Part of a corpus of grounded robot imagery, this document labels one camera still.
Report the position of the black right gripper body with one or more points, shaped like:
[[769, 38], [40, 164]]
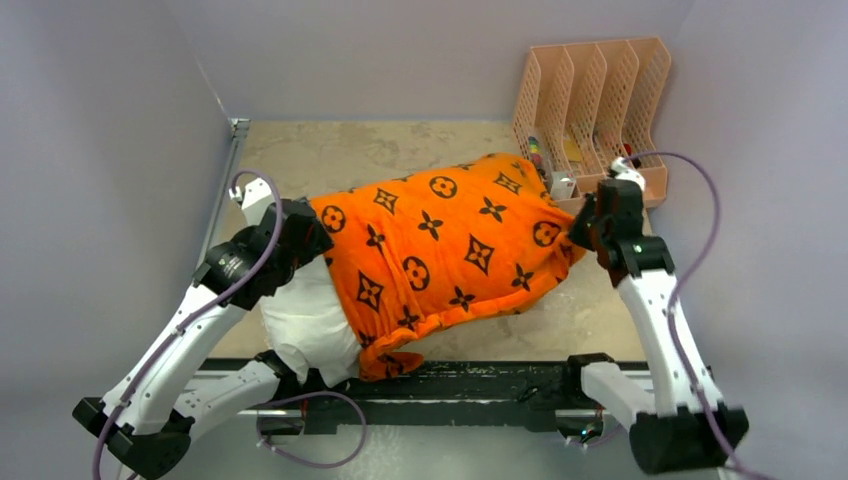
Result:
[[588, 229]]

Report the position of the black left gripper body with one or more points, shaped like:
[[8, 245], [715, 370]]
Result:
[[316, 243]]

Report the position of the white pillow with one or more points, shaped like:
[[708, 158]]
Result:
[[308, 329]]

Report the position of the orange patterned pillowcase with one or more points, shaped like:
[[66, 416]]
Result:
[[421, 254]]

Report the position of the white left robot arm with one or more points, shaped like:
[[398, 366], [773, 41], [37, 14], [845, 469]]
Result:
[[148, 421]]

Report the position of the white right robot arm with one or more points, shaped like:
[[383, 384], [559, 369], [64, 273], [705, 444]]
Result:
[[683, 423]]

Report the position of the small white red box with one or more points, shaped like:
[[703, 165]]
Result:
[[562, 185]]

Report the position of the yellow notepad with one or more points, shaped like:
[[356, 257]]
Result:
[[572, 150]]

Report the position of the set of coloured markers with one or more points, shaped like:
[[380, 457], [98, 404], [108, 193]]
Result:
[[536, 156]]

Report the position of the pink desk file organizer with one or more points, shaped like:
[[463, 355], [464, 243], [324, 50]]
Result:
[[602, 94]]

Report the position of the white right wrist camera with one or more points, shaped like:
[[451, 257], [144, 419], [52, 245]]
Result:
[[622, 169]]

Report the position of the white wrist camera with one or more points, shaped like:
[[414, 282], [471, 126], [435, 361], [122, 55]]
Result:
[[622, 169], [253, 199]]

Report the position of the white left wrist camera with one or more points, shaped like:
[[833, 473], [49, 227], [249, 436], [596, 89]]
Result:
[[253, 199]]

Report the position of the aluminium frame rails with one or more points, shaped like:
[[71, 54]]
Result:
[[240, 128]]

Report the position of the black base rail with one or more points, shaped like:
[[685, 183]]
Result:
[[539, 396]]

